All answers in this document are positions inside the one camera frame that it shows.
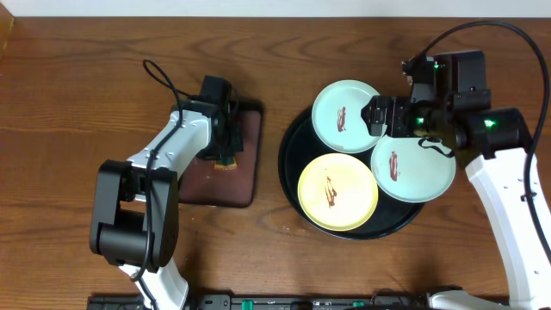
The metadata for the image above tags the green yellow sponge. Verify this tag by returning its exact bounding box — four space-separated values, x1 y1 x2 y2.
214 157 238 171

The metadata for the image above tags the light green plate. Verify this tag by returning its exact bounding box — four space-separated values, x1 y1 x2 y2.
312 79 381 154
370 136 456 203

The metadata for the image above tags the yellow plate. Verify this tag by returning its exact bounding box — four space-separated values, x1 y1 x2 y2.
297 153 379 232

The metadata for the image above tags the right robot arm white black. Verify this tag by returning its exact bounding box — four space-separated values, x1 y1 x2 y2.
361 51 550 309

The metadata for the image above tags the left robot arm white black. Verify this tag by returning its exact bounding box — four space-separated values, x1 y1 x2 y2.
90 96 243 309

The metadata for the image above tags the black rectangular sponge tray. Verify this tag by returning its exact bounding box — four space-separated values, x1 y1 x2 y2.
179 98 264 208

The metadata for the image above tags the round black serving tray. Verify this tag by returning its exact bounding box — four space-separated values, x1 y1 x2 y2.
278 108 424 240

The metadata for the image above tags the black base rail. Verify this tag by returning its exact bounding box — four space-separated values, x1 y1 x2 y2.
85 293 517 310

